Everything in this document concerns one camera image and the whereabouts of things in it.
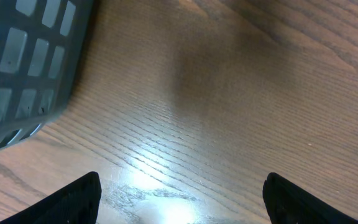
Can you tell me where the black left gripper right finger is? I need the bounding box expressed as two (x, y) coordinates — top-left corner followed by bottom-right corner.
(262, 172), (358, 224)

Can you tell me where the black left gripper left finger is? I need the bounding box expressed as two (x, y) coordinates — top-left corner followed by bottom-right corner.
(0, 171), (102, 224)

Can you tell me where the grey plastic mesh basket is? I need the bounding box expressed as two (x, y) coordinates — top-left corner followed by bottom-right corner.
(0, 0), (95, 151)

